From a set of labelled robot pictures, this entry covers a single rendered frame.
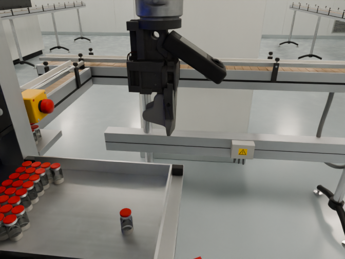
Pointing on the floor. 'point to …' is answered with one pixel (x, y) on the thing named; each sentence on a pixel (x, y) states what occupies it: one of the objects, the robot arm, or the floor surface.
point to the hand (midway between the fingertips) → (172, 129)
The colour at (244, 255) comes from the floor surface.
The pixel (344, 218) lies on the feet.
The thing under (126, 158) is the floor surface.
